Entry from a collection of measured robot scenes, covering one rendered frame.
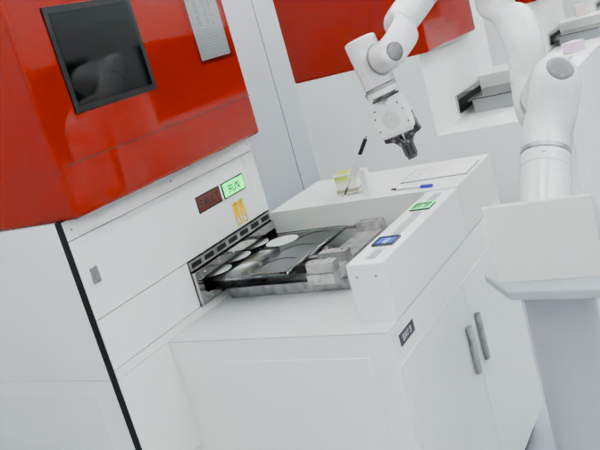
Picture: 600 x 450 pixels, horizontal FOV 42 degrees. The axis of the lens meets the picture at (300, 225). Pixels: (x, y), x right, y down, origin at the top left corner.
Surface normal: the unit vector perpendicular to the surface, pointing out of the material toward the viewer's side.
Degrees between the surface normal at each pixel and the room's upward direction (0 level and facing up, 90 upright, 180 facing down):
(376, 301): 90
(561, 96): 88
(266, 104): 90
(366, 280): 90
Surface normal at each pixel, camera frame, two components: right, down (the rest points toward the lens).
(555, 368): -0.69, 0.35
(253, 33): 0.85, -0.11
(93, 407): -0.46, 0.33
